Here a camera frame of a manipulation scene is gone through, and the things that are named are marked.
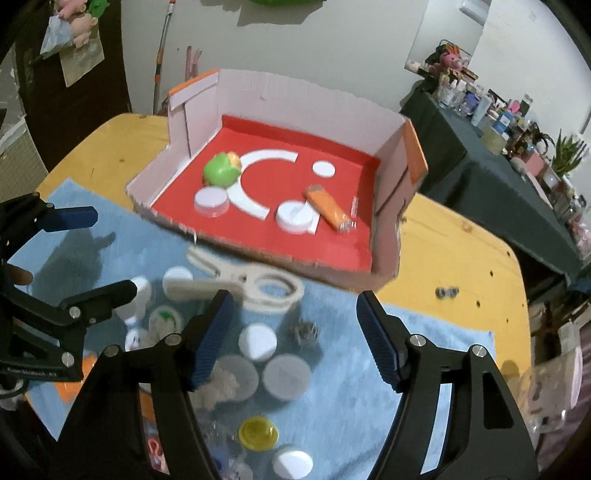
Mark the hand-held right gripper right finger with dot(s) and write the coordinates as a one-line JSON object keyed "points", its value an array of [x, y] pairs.
{"points": [[376, 341]]}

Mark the row of cosmetic bottles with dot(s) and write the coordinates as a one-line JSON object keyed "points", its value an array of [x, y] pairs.
{"points": [[489, 110]]}

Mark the yellow bottle cap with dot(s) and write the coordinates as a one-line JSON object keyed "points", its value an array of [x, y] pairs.
{"points": [[258, 434]]}

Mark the orange cardboard box red inside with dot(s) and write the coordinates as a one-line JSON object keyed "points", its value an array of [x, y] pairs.
{"points": [[351, 184]]}

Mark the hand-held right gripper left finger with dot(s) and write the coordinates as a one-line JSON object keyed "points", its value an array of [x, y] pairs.
{"points": [[212, 341]]}

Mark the white plastic cap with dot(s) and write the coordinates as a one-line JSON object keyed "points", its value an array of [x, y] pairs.
{"points": [[293, 217]]}

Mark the heap of white bottle lids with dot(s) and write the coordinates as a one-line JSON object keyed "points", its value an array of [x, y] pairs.
{"points": [[257, 341]]}

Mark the paper door poster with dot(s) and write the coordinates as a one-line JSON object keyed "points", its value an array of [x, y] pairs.
{"points": [[83, 64]]}

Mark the dark wooden door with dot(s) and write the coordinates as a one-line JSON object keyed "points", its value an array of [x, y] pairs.
{"points": [[46, 106]]}

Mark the clear plastic bag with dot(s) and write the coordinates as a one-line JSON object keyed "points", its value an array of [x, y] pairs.
{"points": [[55, 34]]}

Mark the beige knitted toy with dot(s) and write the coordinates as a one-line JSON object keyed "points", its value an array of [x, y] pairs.
{"points": [[214, 392]]}

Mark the large white cap clear rim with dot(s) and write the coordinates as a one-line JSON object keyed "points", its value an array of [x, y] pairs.
{"points": [[211, 201]]}

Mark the green toy duck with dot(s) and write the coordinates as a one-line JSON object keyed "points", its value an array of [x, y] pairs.
{"points": [[219, 170]]}

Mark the large beige clothes peg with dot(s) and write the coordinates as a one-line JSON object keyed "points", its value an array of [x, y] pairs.
{"points": [[203, 286]]}

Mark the pink rabbit plush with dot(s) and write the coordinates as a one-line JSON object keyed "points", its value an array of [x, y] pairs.
{"points": [[451, 57]]}

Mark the side table with dark cloth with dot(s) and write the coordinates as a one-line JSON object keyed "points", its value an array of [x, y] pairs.
{"points": [[471, 175]]}

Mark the green plush toy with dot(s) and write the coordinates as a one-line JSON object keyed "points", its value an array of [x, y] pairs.
{"points": [[99, 5]]}

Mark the grey stone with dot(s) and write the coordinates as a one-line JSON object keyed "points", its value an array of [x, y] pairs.
{"points": [[518, 165]]}

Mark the plastic mug with straw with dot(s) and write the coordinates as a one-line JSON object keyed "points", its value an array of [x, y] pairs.
{"points": [[551, 387]]}

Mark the pink box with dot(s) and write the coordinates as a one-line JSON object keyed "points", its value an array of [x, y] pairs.
{"points": [[536, 162]]}

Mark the person's left hand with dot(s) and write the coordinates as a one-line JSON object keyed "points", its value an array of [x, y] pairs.
{"points": [[21, 276]]}

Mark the snake plant in white pot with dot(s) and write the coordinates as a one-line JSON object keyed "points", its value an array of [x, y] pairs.
{"points": [[570, 154]]}

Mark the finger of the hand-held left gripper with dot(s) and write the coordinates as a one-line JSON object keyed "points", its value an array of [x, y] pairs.
{"points": [[99, 300], [74, 218]]}

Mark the light blue towel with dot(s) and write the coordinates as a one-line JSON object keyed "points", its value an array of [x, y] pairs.
{"points": [[323, 415]]}

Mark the pink plush toy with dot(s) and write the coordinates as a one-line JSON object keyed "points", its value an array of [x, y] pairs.
{"points": [[84, 30], [69, 5]]}

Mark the wall mirror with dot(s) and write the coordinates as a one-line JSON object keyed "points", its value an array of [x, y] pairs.
{"points": [[443, 32]]}

